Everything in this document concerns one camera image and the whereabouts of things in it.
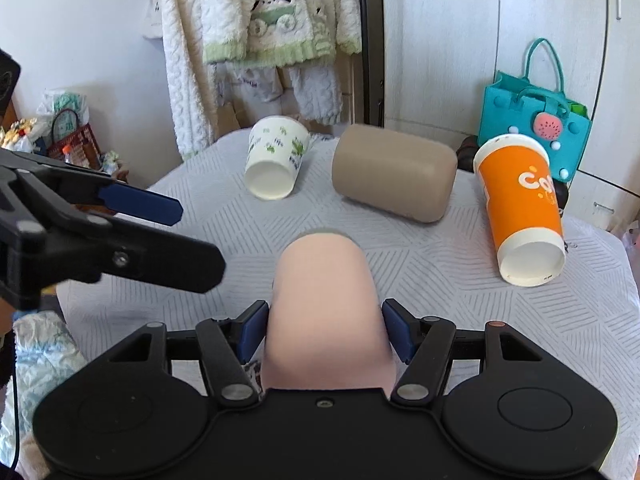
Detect pink tumbler with grey lid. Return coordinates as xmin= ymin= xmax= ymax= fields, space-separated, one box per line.
xmin=262 ymin=232 xmax=397 ymax=394

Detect orange paper cup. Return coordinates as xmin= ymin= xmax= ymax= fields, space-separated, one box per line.
xmin=473 ymin=133 xmax=566 ymax=287

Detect beige tan cup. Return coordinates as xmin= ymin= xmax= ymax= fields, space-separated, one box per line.
xmin=332 ymin=124 xmax=458 ymax=223

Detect white paper cup green leaves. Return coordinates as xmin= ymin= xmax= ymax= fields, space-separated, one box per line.
xmin=244 ymin=116 xmax=311 ymax=200

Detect white patterned tablecloth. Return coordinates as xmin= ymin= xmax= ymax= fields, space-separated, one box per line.
xmin=58 ymin=130 xmax=639 ymax=479

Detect white canvas tote bag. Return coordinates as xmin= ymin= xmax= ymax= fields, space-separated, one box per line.
xmin=141 ymin=0 xmax=163 ymax=40

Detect white fleece jacket green trim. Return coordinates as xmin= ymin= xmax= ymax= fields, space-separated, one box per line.
xmin=201 ymin=0 xmax=362 ymax=68

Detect teal felt tote bag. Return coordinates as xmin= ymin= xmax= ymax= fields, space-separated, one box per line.
xmin=477 ymin=38 xmax=591 ymax=183

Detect light grey wooden wardrobe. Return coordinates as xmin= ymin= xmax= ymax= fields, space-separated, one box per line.
xmin=384 ymin=0 xmax=639 ymax=233

